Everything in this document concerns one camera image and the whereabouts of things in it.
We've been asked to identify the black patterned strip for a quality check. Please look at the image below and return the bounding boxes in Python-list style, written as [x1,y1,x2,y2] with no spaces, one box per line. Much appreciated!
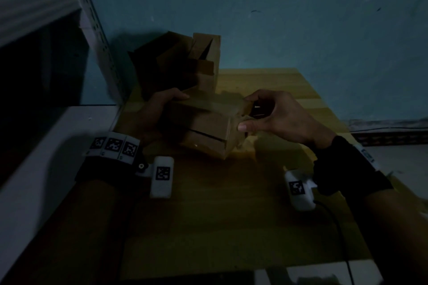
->
[347,119,428,147]

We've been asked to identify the black camera cable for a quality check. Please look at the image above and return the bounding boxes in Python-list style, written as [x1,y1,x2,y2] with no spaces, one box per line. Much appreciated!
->
[312,199,356,285]

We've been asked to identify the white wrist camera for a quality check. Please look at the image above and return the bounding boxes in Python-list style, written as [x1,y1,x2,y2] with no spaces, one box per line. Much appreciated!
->
[145,155,176,200]
[284,169,322,212]

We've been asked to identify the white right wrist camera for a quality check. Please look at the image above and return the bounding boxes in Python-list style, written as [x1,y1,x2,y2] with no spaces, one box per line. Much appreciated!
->
[284,169,322,212]

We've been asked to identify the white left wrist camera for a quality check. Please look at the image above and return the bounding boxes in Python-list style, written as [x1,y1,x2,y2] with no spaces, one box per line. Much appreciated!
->
[145,155,176,200]

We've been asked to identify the black left wristband with markers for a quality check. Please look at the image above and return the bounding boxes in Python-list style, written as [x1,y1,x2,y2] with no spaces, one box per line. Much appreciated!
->
[74,131,148,183]

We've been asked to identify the white metal shelf rack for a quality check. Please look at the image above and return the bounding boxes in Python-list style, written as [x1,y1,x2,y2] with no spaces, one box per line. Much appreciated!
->
[0,0,130,285]

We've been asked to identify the person's right forearm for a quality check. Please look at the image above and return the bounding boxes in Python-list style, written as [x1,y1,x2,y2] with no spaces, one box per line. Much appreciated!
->
[347,187,428,285]

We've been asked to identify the person's right hand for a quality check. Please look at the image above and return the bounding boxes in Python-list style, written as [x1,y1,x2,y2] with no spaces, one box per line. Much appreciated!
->
[237,89,337,151]

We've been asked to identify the person's left hand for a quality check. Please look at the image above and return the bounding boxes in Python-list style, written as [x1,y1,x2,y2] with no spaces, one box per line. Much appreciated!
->
[117,87,191,146]

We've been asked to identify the person's left forearm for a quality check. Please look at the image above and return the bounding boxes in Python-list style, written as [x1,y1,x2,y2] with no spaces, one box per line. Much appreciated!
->
[10,178,135,285]

